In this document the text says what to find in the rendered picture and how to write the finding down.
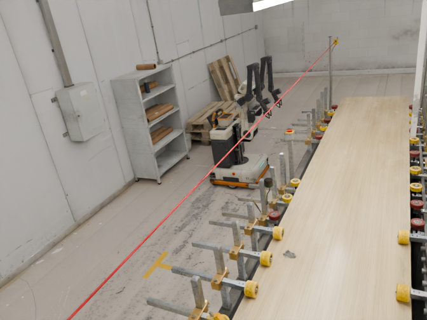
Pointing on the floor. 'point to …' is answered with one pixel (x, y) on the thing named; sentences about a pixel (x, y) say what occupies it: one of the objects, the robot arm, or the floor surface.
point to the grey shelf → (129, 116)
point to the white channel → (419, 75)
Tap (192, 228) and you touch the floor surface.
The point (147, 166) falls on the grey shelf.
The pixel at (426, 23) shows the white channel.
